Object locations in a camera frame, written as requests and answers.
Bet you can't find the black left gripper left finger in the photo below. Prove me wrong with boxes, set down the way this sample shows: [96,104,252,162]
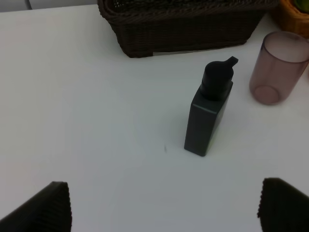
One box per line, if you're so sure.
[0,181,72,232]

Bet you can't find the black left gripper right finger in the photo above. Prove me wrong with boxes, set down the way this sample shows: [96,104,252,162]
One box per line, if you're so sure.
[257,178,309,232]

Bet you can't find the black soap pump bottle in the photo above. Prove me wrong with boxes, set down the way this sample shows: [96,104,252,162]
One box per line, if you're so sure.
[184,56,239,157]

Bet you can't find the translucent purple plastic cup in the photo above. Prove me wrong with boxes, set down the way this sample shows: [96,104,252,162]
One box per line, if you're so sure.
[249,31,309,105]

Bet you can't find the green mango fruit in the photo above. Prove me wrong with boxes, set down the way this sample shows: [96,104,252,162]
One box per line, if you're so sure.
[294,0,309,14]

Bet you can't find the light orange wicker basket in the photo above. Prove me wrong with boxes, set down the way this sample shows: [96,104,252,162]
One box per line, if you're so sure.
[270,0,309,39]

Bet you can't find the dark brown wicker basket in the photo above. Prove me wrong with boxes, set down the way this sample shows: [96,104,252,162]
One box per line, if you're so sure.
[98,0,279,58]

